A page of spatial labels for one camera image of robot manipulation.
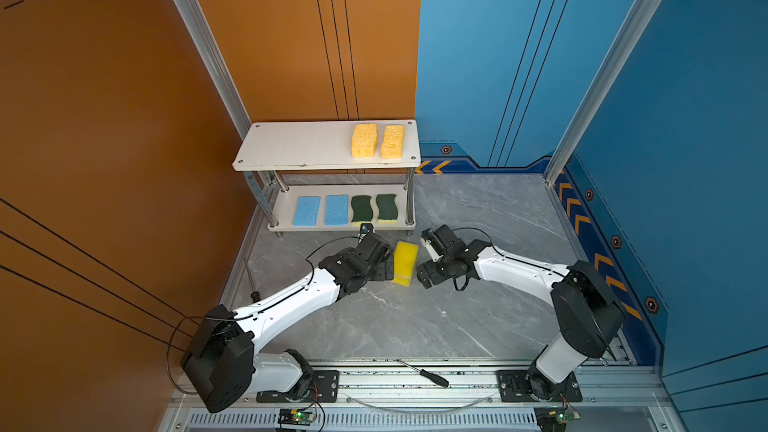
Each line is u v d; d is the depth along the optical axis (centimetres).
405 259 90
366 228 75
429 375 76
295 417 71
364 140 78
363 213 100
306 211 101
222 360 40
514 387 72
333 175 120
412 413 71
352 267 62
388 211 99
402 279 89
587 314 45
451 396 73
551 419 70
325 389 73
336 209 102
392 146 76
